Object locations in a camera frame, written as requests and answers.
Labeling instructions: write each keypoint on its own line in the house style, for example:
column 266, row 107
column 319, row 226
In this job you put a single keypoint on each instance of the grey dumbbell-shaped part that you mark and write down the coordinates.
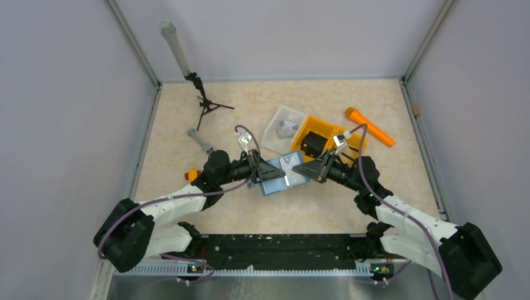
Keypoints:
column 205, row 146

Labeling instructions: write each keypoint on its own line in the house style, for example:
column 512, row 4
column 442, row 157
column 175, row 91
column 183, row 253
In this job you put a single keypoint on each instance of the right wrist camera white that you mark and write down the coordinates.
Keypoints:
column 340, row 141

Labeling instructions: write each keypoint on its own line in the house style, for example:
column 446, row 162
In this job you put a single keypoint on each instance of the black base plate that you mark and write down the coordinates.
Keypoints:
column 288, row 252

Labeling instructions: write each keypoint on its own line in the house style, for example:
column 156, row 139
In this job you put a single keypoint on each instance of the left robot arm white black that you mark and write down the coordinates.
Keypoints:
column 137, row 230

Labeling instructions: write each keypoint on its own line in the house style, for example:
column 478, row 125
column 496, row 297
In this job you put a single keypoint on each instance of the yellow two-compartment bin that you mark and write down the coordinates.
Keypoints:
column 327, row 130

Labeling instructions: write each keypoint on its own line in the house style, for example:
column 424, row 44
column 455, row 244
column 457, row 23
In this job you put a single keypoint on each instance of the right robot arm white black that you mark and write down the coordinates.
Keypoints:
column 459, row 254

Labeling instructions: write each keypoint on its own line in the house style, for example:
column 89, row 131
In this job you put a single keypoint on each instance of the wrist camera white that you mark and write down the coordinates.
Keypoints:
column 340, row 141
column 243, row 139

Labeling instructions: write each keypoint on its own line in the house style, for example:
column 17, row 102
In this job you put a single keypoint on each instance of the grey tube on tripod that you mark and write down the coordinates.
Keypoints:
column 168, row 32

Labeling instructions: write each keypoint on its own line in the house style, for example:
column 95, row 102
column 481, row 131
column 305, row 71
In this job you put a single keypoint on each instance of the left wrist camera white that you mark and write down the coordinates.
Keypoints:
column 243, row 139

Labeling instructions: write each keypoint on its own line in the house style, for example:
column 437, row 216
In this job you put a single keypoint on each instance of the black block in bin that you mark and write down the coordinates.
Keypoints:
column 313, row 144

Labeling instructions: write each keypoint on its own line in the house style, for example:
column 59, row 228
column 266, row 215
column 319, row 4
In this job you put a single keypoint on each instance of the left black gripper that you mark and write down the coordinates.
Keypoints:
column 267, row 171

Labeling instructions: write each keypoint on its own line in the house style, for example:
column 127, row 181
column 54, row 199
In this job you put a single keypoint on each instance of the silver foil packet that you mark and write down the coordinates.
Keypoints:
column 286, row 128

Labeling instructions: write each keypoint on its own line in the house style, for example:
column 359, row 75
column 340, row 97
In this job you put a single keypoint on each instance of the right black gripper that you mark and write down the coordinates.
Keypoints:
column 317, row 169

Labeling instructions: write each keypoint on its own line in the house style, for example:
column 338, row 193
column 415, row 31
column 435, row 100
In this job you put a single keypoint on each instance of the white plastic tray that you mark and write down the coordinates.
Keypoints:
column 270, row 140

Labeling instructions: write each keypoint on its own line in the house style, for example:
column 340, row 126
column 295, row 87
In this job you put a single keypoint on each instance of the orange plastic cone handle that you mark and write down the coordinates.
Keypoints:
column 355, row 116

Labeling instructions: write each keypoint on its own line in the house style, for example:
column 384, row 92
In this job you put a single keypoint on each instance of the small yellow red toy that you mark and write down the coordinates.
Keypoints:
column 192, row 174

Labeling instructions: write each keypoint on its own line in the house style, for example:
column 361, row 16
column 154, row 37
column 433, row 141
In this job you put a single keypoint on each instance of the black mini tripod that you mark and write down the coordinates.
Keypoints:
column 206, row 104

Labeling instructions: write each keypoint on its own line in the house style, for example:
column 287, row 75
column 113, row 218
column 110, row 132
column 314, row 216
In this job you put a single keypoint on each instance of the small brown wall knob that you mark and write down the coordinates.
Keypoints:
column 416, row 112

